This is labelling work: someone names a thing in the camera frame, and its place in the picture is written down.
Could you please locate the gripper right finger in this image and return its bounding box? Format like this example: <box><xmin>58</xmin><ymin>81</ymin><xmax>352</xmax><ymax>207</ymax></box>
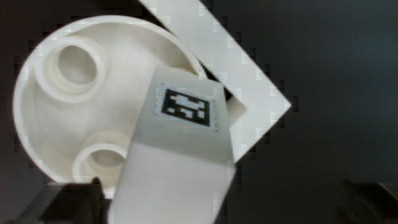
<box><xmin>336</xmin><ymin>180</ymin><xmax>398</xmax><ymax>224</ymax></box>

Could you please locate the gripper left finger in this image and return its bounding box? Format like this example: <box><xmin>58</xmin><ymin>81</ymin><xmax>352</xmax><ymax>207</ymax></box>
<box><xmin>14</xmin><ymin>178</ymin><xmax>110</xmax><ymax>224</ymax></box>

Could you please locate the white U-shaped fence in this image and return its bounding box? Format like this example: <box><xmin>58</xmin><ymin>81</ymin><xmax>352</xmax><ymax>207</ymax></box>
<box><xmin>138</xmin><ymin>0</ymin><xmax>291</xmax><ymax>160</ymax></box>

